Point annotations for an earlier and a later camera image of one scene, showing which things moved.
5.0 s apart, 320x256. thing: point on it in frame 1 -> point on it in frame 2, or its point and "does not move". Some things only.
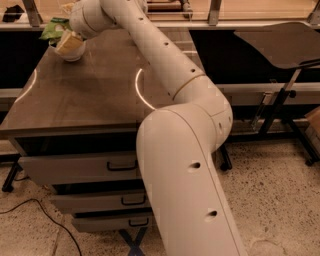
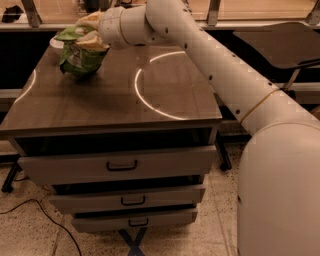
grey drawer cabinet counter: [74, 125] does not move
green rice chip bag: [55, 29] -> [78, 61]
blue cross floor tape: [134, 245] does not move
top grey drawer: [51, 169] does not move
